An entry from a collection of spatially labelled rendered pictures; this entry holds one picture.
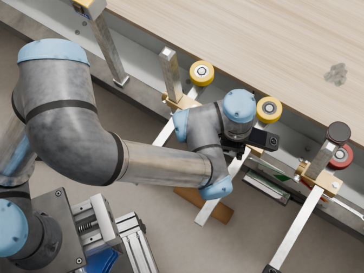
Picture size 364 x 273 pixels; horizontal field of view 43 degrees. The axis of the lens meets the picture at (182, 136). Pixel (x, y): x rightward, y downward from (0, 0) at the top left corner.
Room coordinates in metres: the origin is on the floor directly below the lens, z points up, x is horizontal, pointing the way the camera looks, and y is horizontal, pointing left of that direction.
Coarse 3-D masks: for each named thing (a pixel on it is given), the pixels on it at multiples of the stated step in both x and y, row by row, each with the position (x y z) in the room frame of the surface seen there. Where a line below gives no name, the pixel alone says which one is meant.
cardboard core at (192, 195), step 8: (176, 192) 0.55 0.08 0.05; (184, 192) 0.54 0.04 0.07; (192, 192) 0.53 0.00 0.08; (192, 200) 0.49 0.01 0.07; (200, 200) 0.48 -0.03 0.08; (200, 208) 0.45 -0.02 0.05; (216, 208) 0.43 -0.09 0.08; (224, 208) 0.42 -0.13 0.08; (216, 216) 0.40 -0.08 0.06; (224, 216) 0.38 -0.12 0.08
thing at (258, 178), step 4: (248, 172) 0.40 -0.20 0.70; (252, 172) 0.40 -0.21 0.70; (252, 176) 0.39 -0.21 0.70; (256, 176) 0.38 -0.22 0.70; (260, 180) 0.37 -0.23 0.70; (264, 180) 0.36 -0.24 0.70; (264, 184) 0.35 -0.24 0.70; (268, 184) 0.35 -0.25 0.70; (272, 184) 0.35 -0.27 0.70; (272, 188) 0.33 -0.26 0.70; (276, 188) 0.33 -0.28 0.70; (280, 188) 0.33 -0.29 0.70; (280, 192) 0.31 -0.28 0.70; (284, 192) 0.31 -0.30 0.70; (284, 196) 0.30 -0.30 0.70; (288, 196) 0.30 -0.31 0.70
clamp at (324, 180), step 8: (304, 160) 0.37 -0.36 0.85; (304, 168) 0.33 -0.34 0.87; (304, 176) 0.31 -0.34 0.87; (320, 176) 0.30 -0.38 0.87; (328, 176) 0.30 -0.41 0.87; (312, 184) 0.29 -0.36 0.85; (320, 184) 0.28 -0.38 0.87; (328, 184) 0.27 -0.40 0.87; (328, 192) 0.25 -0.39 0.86; (336, 192) 0.24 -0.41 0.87
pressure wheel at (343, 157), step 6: (342, 150) 0.36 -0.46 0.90; (348, 150) 0.35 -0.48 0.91; (336, 156) 0.34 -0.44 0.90; (342, 156) 0.34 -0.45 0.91; (348, 156) 0.34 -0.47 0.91; (330, 162) 0.33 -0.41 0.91; (336, 162) 0.32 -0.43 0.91; (342, 162) 0.32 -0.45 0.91; (348, 162) 0.32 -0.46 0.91; (336, 168) 0.31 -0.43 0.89; (342, 168) 0.31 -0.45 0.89
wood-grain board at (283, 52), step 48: (144, 0) 1.04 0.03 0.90; (192, 0) 0.99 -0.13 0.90; (240, 0) 0.95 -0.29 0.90; (288, 0) 0.92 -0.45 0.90; (336, 0) 0.88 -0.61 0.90; (192, 48) 0.81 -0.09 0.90; (240, 48) 0.77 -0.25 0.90; (288, 48) 0.73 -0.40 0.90; (336, 48) 0.70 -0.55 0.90; (288, 96) 0.56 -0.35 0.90; (336, 96) 0.53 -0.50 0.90
